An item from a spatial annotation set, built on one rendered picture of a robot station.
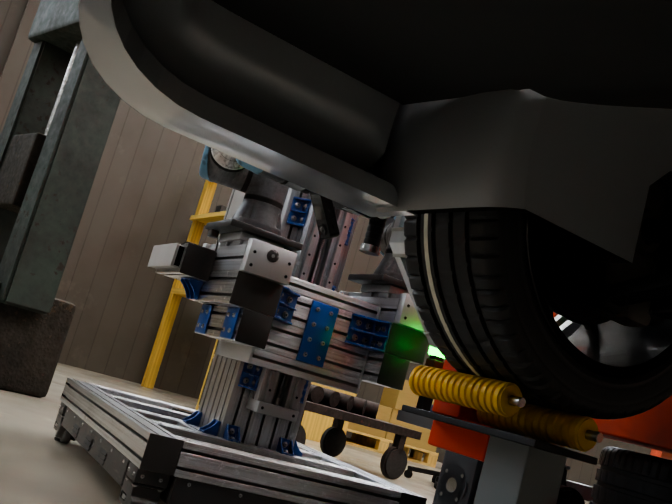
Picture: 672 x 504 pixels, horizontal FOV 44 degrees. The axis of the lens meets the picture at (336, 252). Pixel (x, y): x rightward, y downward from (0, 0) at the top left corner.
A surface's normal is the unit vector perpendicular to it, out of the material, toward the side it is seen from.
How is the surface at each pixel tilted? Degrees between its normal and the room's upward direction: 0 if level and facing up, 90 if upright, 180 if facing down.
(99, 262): 90
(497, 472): 90
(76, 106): 89
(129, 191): 90
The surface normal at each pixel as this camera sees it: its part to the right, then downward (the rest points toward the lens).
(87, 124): 0.66, 0.04
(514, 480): -0.80, -0.32
